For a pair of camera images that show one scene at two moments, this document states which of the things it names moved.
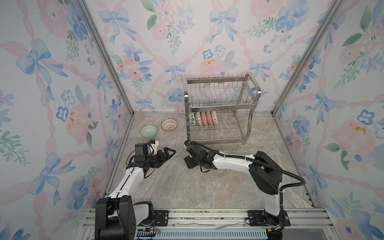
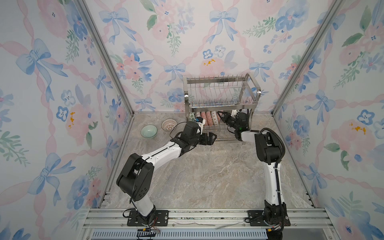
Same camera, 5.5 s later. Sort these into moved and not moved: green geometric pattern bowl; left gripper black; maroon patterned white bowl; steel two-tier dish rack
Moved: left gripper black
Not moved: maroon patterned white bowl; green geometric pattern bowl; steel two-tier dish rack
